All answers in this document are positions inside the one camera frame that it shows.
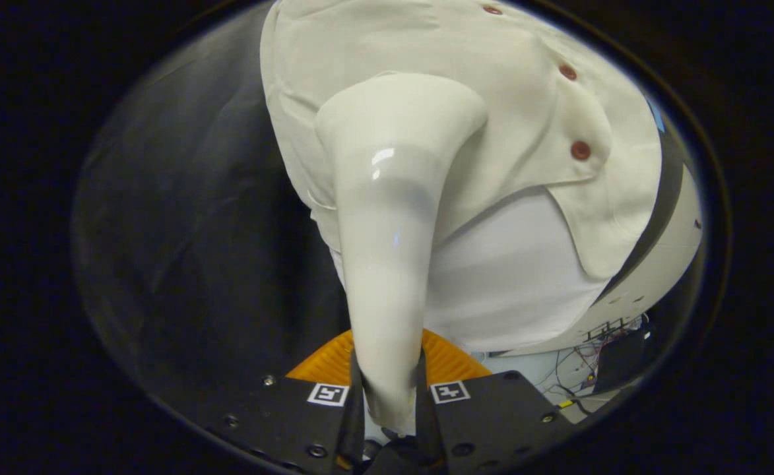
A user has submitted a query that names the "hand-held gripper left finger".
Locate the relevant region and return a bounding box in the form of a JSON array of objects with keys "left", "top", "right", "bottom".
[{"left": 205, "top": 330, "right": 366, "bottom": 475}]

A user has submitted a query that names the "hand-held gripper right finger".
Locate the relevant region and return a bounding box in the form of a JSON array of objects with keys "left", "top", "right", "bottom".
[{"left": 415, "top": 329, "right": 575, "bottom": 475}]

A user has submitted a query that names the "white garment steamer head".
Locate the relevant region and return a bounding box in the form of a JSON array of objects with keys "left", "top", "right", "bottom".
[{"left": 314, "top": 73, "right": 490, "bottom": 433}]

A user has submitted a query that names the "cream button-up shirt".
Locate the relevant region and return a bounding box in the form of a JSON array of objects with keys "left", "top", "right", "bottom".
[{"left": 259, "top": 0, "right": 664, "bottom": 281}]

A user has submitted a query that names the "white padded ironing form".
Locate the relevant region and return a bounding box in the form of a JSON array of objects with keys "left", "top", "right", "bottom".
[{"left": 331, "top": 188, "right": 615, "bottom": 354}]

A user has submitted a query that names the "black electronics box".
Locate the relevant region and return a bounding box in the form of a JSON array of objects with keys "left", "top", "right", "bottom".
[{"left": 591, "top": 327, "right": 655, "bottom": 395}]

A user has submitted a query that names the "white cabinet with grey top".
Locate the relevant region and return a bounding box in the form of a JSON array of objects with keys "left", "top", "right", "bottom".
[{"left": 492, "top": 99, "right": 704, "bottom": 357}]

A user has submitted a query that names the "tangle of thin cables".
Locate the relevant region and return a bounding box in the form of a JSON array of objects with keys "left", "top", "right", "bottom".
[{"left": 538, "top": 315, "right": 651, "bottom": 416}]

